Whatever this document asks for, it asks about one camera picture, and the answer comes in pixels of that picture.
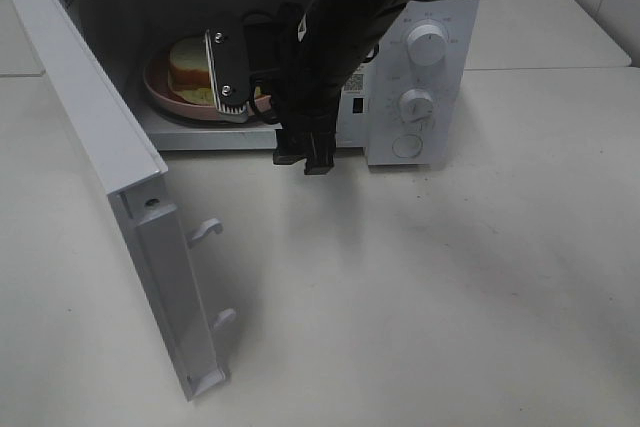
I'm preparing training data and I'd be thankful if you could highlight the white timer knob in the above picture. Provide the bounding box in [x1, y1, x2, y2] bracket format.
[398, 88, 435, 123]

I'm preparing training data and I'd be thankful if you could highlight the white bread sandwich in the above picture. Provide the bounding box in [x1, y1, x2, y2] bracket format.
[168, 37, 215, 106]

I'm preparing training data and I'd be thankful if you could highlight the white microwave oven body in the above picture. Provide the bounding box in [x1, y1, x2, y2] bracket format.
[61, 0, 478, 165]

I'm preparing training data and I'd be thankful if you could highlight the white warning label sticker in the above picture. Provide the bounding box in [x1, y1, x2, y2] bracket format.
[342, 62, 374, 95]

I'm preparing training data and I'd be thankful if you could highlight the white microwave door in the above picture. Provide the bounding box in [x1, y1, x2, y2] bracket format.
[11, 0, 236, 400]

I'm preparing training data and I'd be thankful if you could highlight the upper white power knob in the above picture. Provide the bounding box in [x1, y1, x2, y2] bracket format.
[405, 21, 448, 67]

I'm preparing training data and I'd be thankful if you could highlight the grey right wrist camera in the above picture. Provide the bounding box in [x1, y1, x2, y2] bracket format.
[205, 29, 254, 123]

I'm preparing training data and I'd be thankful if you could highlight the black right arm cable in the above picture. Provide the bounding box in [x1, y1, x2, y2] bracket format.
[239, 1, 311, 126]

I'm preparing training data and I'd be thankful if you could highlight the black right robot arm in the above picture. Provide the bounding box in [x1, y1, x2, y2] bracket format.
[251, 0, 439, 175]

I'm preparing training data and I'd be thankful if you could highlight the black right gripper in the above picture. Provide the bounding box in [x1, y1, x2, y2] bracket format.
[242, 1, 343, 176]

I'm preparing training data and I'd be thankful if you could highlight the pink round plate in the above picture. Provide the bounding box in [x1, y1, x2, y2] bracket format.
[143, 34, 256, 122]

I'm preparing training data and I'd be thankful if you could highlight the round white door button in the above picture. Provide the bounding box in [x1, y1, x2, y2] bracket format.
[392, 134, 423, 159]

